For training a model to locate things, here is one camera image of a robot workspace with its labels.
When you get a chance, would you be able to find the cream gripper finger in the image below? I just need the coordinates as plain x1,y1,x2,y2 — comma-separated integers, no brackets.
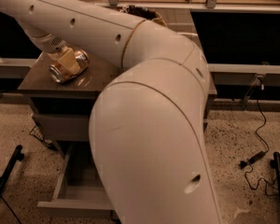
49,47,80,77

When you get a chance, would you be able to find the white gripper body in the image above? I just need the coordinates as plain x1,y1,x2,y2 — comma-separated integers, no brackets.
28,33,66,53

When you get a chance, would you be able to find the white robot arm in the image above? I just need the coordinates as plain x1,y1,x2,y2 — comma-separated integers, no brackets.
0,0,221,224

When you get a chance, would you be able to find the grey drawer cabinet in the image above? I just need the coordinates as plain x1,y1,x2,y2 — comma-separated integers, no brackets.
18,7,218,161

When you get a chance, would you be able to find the closed top drawer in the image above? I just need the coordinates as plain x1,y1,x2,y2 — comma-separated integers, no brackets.
32,113,209,143

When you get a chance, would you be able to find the open middle drawer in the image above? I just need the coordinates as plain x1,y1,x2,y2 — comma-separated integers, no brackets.
37,142,113,218

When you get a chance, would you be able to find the crumpled chip bag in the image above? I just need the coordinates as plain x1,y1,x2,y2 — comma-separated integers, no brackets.
120,5,166,27

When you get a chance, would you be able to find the black stand left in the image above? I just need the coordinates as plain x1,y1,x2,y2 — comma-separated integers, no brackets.
0,145,24,196

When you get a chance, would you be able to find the black power adapter cable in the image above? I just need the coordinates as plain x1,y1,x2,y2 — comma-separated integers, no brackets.
238,100,280,198

